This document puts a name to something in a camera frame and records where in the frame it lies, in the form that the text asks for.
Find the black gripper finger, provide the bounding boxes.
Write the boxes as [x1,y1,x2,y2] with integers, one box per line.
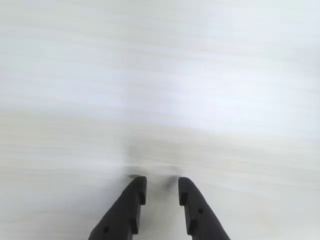
[87,175,148,240]
[177,176,231,240]

